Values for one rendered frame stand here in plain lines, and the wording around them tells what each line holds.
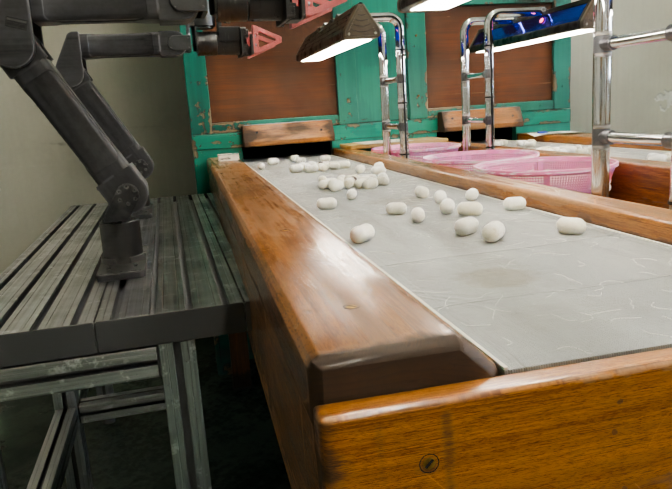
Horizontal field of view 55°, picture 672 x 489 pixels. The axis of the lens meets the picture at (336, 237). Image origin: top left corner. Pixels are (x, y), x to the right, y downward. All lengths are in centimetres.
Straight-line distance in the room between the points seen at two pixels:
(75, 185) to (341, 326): 256
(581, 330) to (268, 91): 180
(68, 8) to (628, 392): 91
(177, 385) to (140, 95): 215
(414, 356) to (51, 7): 83
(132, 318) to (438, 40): 173
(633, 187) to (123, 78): 214
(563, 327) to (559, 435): 10
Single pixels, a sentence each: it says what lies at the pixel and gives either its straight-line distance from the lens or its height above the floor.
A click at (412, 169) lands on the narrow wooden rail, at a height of 76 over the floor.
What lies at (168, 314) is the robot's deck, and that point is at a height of 67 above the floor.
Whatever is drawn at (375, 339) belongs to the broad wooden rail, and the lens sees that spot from 39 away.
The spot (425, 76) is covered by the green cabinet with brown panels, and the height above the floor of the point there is 98.
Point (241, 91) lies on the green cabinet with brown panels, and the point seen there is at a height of 97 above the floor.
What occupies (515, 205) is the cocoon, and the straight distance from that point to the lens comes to 96.
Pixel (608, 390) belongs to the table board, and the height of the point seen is 73.
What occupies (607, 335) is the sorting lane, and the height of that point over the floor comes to 74.
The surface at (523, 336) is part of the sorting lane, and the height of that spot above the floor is 74.
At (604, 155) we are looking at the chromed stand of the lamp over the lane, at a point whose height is 82.
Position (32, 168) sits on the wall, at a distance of 295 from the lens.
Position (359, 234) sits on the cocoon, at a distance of 76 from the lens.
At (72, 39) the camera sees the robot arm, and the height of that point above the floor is 109.
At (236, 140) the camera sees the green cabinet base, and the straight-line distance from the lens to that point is 216.
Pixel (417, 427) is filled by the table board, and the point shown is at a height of 73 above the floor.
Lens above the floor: 90
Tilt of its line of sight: 11 degrees down
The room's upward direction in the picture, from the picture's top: 4 degrees counter-clockwise
